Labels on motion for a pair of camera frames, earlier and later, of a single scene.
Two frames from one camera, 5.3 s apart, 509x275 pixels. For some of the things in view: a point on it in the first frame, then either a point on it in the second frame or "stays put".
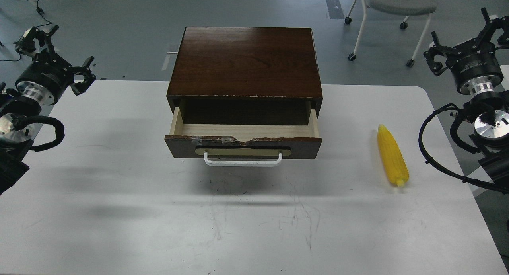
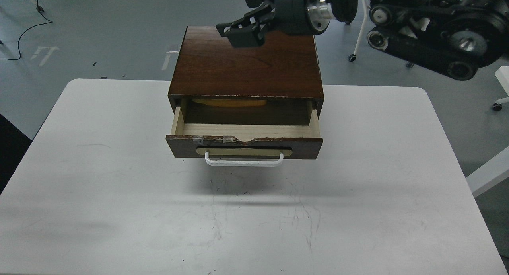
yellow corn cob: (394, 160) → (230, 102)
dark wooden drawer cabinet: (245, 76) stays put
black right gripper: (474, 64) → (297, 11)
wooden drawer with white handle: (244, 145) stays put
